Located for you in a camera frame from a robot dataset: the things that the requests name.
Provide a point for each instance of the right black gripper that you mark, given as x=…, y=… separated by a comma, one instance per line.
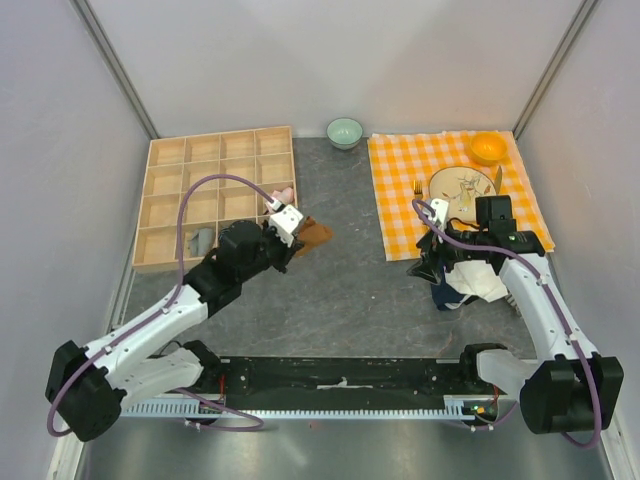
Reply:
x=432, y=247

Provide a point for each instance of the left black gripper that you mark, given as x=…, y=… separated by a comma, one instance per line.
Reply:
x=286, y=251

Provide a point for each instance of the brown underwear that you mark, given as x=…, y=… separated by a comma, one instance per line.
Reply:
x=312, y=235

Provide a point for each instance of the white cloth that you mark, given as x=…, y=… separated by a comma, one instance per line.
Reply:
x=476, y=278

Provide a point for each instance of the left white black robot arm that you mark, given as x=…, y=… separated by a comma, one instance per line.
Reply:
x=89, y=387

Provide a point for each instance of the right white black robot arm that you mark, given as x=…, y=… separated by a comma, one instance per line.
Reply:
x=572, y=389

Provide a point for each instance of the navy blue underwear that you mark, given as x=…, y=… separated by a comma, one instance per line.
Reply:
x=446, y=298

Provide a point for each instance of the pink rolled cloth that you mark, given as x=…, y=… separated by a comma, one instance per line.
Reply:
x=285, y=196

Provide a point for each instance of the light grey rolled cloth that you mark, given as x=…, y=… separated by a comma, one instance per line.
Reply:
x=201, y=241

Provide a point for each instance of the gold fork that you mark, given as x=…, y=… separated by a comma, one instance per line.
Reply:
x=417, y=187

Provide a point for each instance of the beige decorated plate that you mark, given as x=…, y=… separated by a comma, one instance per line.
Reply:
x=460, y=187

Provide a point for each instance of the grey ribbed cup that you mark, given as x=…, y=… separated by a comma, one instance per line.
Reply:
x=511, y=301

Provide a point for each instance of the wooden compartment tray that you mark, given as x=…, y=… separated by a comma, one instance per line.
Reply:
x=207, y=180

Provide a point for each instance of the orange checkered tablecloth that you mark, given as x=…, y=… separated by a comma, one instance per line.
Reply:
x=397, y=160

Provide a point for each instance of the gold knife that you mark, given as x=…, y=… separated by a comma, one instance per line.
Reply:
x=498, y=180

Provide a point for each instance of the orange bowl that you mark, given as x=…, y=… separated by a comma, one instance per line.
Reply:
x=487, y=148

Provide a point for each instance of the teal ceramic bowl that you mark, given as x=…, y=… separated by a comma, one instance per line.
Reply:
x=344, y=133

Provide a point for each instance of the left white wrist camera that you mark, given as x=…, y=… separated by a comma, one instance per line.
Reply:
x=287, y=223

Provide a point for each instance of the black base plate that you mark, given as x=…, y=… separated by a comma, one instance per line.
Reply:
x=339, y=384

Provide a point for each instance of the aluminium frame rail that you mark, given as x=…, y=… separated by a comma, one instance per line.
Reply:
x=530, y=360

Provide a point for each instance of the grey cable duct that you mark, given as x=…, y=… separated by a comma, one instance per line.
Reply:
x=189, y=408

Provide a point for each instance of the left aluminium corner post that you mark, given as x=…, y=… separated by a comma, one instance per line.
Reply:
x=98, y=35

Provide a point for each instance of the aluminium corner post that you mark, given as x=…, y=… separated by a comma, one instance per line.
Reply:
x=568, y=41
x=98, y=35

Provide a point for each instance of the right aluminium corner post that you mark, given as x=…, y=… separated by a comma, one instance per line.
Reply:
x=568, y=41

